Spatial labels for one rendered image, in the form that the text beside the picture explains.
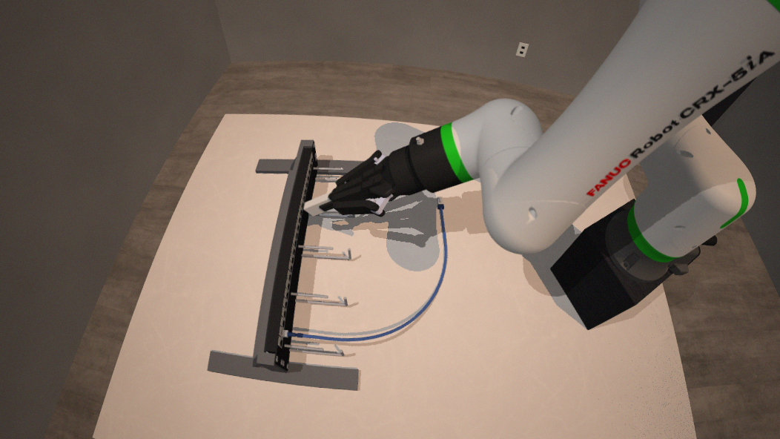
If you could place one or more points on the blue patch cord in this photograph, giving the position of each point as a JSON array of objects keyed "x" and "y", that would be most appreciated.
[{"x": 405, "y": 324}]

